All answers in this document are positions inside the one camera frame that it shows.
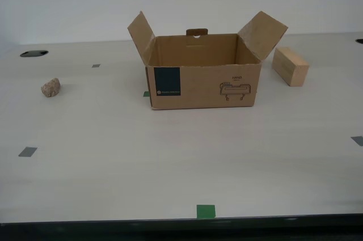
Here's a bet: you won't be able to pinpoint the brown cardboard box flaps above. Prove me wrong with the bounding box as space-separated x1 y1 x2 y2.
126 10 289 111

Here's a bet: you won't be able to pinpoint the light wooden block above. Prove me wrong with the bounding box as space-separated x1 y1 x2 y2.
272 46 310 87

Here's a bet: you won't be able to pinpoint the small beige rock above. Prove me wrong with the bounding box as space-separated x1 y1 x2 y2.
40 77 61 98

